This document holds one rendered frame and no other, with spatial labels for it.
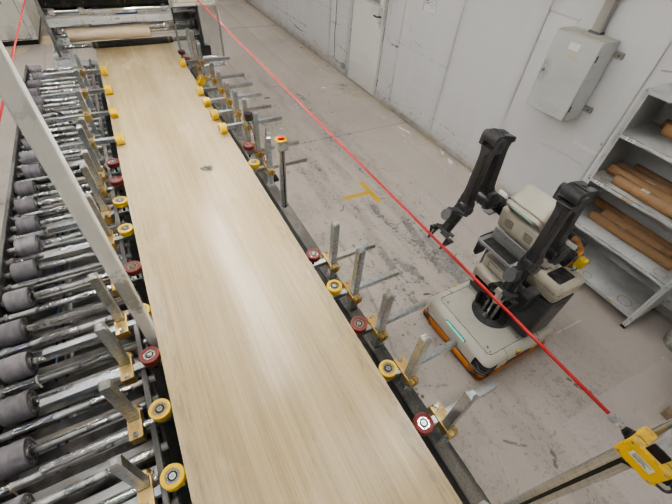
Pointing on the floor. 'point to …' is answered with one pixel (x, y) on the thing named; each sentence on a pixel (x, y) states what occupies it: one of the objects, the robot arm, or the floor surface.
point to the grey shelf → (658, 289)
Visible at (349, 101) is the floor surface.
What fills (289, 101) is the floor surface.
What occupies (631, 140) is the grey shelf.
